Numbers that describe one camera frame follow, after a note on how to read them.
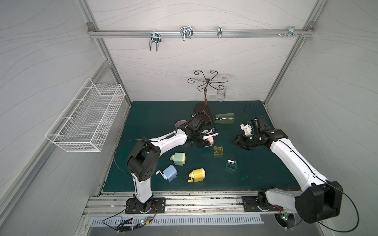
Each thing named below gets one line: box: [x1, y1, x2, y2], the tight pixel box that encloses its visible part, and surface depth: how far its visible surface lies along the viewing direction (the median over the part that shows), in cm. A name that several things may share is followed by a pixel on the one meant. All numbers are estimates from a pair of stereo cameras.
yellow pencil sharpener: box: [187, 168, 206, 183], surface depth 78 cm
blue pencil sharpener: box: [155, 164, 178, 183], surface depth 79 cm
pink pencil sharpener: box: [207, 136, 214, 146], surface depth 87 cm
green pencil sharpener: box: [169, 152, 186, 166], surface depth 86 cm
